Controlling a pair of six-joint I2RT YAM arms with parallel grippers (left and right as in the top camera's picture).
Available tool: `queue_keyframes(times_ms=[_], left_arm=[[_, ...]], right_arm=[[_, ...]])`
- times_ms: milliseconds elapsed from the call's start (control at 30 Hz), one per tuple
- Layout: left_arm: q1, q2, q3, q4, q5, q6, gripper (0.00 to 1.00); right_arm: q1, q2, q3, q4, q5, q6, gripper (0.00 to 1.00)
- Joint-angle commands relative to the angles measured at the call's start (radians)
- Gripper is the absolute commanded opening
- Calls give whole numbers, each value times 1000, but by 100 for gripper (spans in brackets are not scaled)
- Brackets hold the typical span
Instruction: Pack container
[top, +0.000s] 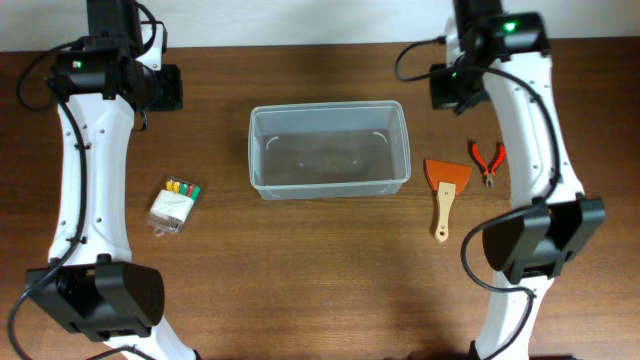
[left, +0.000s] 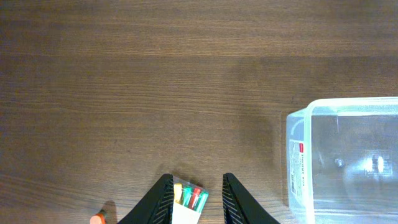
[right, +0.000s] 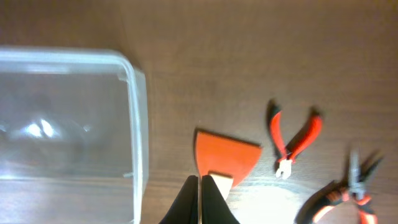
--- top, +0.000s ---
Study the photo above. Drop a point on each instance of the clear pack of coloured bits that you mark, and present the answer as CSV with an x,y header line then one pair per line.
x,y
172,206

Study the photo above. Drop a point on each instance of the orange scraper wooden handle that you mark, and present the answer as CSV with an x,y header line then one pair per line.
x,y
447,180

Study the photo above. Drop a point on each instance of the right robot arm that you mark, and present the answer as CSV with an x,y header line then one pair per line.
x,y
505,58

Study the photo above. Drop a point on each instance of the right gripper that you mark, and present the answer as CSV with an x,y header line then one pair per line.
x,y
442,98

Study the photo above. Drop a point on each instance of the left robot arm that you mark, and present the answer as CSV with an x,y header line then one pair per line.
x,y
101,84

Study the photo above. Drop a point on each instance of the clear plastic container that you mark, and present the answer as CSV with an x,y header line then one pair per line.
x,y
327,150

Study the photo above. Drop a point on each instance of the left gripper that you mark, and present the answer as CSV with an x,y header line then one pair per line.
x,y
174,95

